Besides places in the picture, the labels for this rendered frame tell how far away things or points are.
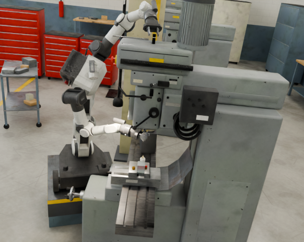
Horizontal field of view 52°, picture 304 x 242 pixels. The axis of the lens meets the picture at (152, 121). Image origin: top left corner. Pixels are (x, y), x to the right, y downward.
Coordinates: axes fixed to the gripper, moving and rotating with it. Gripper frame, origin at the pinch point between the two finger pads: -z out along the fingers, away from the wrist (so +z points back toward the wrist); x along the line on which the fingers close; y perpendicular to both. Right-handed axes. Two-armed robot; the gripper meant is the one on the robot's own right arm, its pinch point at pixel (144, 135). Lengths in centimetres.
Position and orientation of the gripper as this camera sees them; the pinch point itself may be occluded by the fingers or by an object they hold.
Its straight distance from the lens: 231.9
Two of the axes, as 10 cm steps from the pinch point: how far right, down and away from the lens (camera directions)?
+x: 3.9, -3.4, 8.5
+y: -1.0, 9.1, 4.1
